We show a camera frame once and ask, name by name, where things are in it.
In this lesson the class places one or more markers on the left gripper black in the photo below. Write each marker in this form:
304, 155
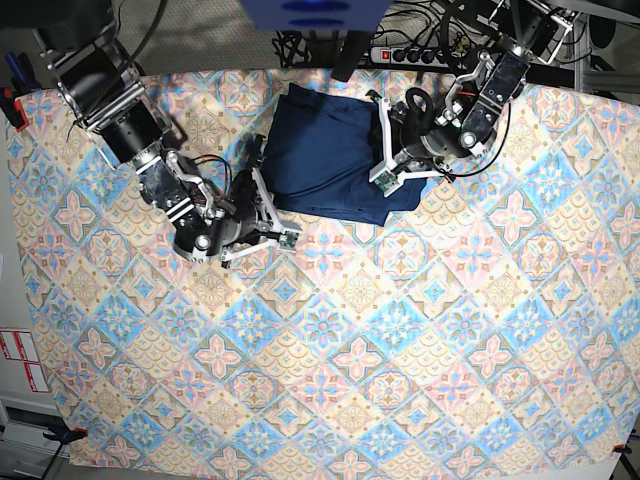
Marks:
421, 138

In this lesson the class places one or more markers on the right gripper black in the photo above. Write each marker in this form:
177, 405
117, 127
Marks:
251, 222

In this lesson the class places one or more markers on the blue long-sleeve T-shirt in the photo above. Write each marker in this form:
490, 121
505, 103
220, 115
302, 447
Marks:
319, 151

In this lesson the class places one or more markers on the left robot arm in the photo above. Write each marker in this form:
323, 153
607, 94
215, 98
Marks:
489, 48

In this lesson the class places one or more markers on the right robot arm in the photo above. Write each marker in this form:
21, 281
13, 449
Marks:
101, 83

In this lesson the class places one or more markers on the white power strip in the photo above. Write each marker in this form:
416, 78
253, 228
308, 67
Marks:
403, 56

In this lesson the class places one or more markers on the patterned tile tablecloth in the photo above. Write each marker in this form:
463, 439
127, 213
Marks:
493, 331

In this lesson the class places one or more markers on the blue box overhead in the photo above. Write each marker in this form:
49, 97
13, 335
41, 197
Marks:
281, 15

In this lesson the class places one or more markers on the red white labels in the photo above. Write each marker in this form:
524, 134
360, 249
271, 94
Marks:
19, 346

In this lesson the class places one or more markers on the black clamp bottom left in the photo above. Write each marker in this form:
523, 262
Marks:
64, 435

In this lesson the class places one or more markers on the red black clamp left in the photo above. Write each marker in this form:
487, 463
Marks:
13, 109

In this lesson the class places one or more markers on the blue clamp top left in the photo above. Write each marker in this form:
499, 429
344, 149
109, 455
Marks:
23, 76

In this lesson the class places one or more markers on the white cabinet bottom left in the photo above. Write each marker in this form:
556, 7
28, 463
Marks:
25, 451

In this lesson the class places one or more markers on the black clamp bottom right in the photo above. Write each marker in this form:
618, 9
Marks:
622, 449

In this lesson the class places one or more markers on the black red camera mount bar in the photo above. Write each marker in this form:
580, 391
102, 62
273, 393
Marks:
355, 45

